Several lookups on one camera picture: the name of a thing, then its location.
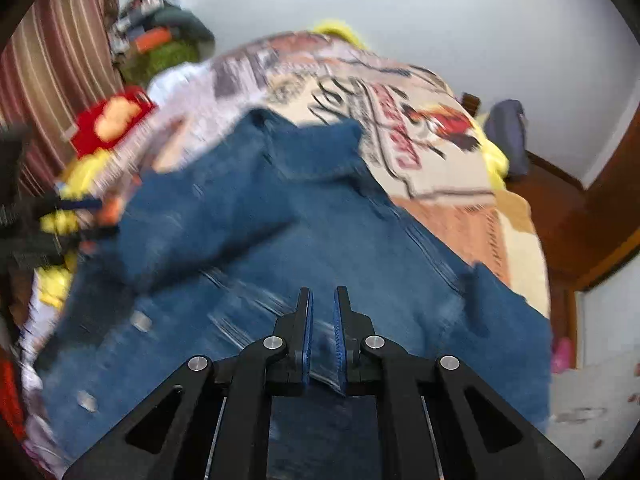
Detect white cloth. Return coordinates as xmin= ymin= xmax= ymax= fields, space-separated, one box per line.
xmin=147 ymin=61 xmax=217 ymax=107

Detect red plush toy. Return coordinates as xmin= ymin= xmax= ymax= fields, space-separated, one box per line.
xmin=69 ymin=85 xmax=159 ymax=157

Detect blue denim jeans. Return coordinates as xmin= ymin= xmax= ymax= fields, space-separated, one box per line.
xmin=37 ymin=107 xmax=553 ymax=480

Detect red cloth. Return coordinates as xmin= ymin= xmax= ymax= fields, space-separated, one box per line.
xmin=0 ymin=352 xmax=27 ymax=443

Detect pile of clothes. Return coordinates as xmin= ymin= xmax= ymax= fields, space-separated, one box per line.
xmin=107 ymin=0 xmax=217 ymax=87

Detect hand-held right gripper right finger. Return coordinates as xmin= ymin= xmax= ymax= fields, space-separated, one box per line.
xmin=333 ymin=286 xmax=586 ymax=480

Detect striped brown curtain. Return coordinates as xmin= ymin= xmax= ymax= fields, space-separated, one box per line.
xmin=0 ymin=0 xmax=126 ymax=198

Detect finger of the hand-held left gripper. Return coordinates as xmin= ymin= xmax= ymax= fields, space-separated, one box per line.
xmin=52 ymin=195 xmax=122 ymax=242

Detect pink plastic object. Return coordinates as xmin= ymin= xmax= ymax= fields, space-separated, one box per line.
xmin=550 ymin=336 xmax=574 ymax=374

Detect newspaper print blanket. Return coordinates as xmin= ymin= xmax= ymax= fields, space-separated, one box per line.
xmin=15 ymin=30 xmax=553 ymax=471

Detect grey backpack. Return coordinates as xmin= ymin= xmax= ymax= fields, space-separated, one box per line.
xmin=482 ymin=99 xmax=531 ymax=179

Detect yellow blanket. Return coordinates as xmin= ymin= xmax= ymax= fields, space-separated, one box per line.
xmin=35 ymin=19 xmax=510 ymax=311

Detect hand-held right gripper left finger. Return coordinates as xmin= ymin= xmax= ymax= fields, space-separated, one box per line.
xmin=62 ymin=287 xmax=313 ymax=480

